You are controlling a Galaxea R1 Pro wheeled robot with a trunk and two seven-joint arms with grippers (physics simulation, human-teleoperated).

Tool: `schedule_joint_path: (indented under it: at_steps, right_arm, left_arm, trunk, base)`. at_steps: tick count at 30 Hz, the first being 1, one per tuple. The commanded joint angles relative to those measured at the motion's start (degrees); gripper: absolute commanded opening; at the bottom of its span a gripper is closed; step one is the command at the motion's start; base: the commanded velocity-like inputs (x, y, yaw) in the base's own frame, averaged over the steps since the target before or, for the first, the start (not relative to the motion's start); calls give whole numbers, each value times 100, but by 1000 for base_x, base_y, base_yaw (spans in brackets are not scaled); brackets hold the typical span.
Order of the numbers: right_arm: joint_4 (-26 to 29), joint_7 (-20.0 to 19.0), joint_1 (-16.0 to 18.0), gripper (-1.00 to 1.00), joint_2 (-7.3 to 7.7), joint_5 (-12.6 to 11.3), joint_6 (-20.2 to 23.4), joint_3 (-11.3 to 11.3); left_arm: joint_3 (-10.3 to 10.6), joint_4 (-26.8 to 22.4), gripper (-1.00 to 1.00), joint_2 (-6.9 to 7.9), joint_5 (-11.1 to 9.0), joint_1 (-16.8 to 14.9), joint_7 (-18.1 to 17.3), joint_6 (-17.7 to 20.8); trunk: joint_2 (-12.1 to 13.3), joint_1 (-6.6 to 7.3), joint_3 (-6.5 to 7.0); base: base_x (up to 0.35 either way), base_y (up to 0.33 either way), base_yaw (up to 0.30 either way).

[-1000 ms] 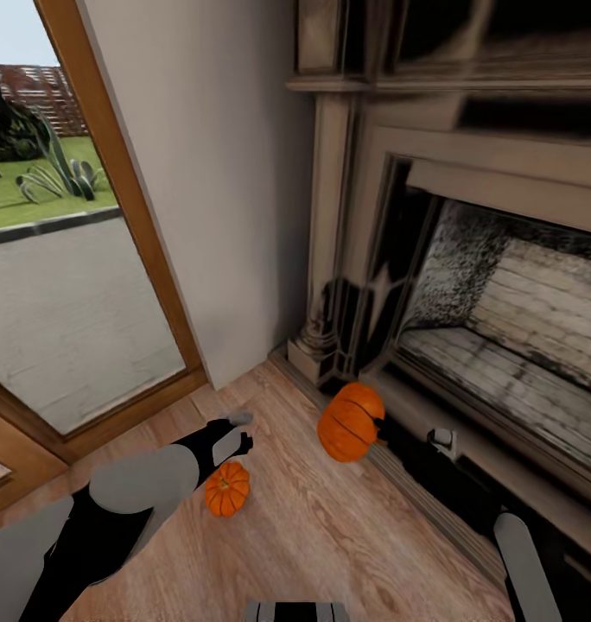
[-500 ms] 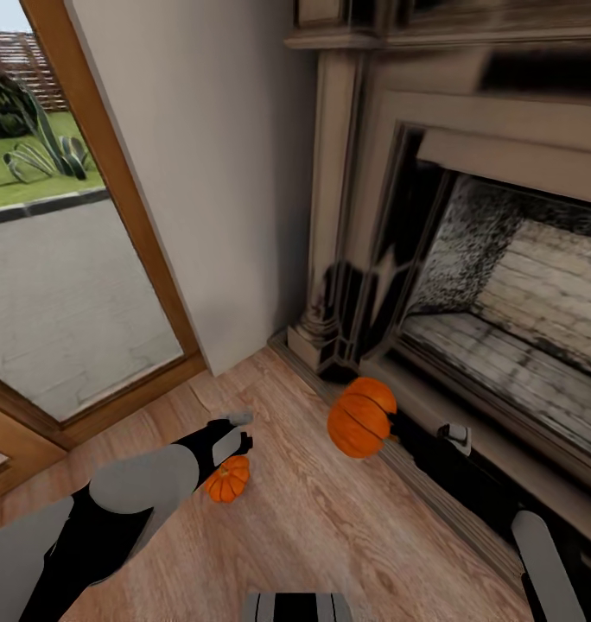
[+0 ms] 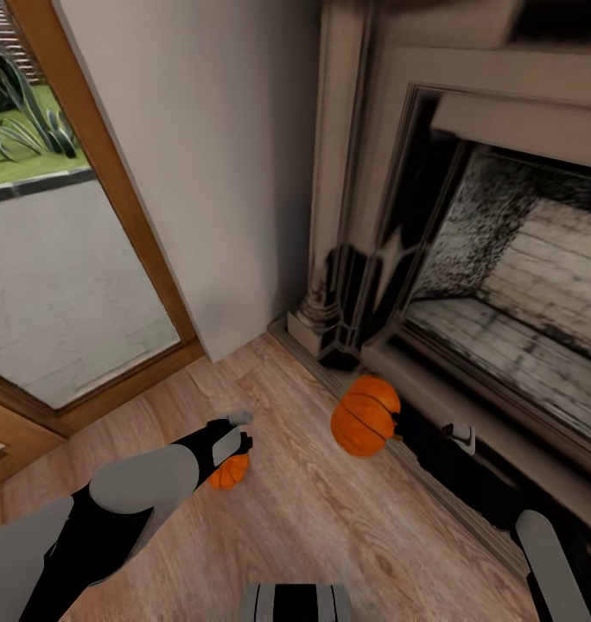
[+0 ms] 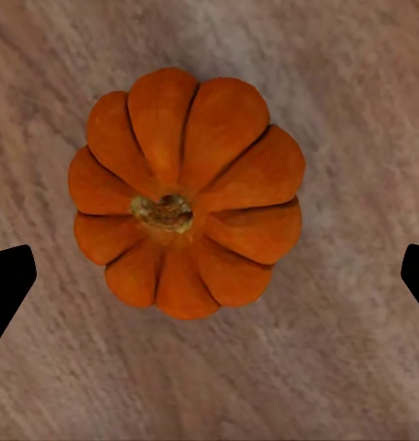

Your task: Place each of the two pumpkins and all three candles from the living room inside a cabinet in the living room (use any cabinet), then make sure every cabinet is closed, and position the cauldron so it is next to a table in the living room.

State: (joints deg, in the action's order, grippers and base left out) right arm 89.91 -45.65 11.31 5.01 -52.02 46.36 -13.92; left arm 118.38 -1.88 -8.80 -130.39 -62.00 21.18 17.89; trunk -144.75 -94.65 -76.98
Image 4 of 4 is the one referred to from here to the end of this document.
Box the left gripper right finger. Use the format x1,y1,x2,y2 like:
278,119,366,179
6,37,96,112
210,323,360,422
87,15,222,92
401,244,419,302

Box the pumpkin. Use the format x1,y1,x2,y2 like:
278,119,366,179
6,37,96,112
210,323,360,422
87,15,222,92
67,67,306,321

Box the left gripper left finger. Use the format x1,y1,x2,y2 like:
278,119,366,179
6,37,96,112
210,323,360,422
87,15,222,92
0,244,37,338

